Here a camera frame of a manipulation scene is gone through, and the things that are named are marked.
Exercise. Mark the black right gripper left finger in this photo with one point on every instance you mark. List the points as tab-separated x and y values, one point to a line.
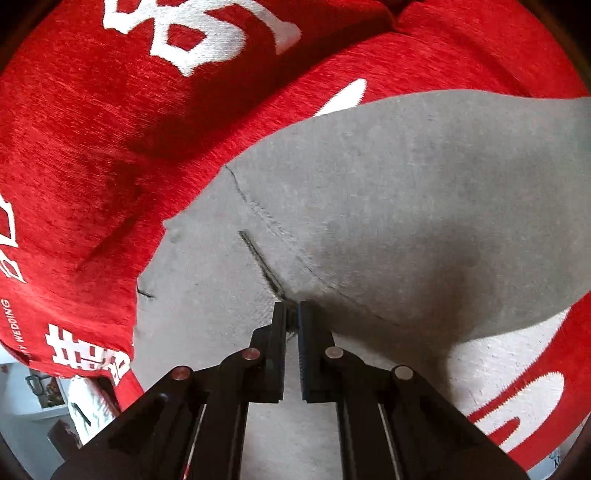
270	340

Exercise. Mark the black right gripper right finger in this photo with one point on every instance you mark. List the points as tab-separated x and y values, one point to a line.
313	338

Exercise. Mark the grey knit garment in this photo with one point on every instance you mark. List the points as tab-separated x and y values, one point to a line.
449	231

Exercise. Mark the red blanket with white print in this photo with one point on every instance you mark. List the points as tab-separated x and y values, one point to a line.
115	115

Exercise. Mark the white bag with handle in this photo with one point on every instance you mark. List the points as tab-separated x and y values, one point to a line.
90	408

